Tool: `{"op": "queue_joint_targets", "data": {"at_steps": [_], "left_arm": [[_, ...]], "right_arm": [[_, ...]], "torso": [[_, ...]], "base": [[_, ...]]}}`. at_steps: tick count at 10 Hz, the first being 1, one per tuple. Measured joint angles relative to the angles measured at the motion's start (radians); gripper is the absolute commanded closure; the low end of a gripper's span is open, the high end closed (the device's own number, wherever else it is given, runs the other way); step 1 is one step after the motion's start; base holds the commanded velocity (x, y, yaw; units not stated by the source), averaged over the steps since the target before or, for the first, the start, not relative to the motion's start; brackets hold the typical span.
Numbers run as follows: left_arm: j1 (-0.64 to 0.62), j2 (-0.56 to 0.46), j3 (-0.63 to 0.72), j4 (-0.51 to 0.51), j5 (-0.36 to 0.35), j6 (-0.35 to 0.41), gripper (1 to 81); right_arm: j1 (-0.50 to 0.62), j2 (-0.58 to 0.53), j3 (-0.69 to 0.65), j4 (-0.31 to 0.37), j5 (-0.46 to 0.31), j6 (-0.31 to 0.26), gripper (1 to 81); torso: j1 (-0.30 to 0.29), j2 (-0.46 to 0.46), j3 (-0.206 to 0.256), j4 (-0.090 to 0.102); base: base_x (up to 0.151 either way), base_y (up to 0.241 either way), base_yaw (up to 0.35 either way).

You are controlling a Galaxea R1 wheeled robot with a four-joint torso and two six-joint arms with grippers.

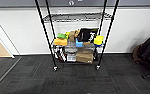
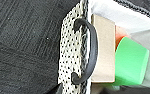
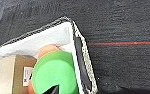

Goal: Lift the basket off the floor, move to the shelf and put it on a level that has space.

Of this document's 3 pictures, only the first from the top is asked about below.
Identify black wire shelf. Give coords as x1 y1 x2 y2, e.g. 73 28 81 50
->
34 0 121 72

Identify white door frame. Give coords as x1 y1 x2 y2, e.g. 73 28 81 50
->
0 9 23 60

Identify white printed box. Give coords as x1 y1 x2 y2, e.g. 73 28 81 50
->
65 52 77 63

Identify brown cardboard box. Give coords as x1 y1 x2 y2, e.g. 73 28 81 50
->
75 48 95 65

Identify yellow sponge block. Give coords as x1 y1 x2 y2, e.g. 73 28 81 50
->
93 35 105 46

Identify black bag with print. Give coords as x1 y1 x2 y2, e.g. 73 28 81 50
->
76 27 100 44

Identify green box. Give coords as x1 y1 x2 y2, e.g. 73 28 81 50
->
56 32 68 40

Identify blue flat item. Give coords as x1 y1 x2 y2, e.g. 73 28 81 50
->
94 43 104 49

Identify yellow-green small toy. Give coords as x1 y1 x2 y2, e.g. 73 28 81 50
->
64 31 72 40

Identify grey box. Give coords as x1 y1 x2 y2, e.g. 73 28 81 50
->
64 41 78 55

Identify long grey wall band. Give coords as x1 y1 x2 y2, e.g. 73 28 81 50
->
0 0 150 8

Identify brown bag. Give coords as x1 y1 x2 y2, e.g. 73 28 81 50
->
131 44 143 63

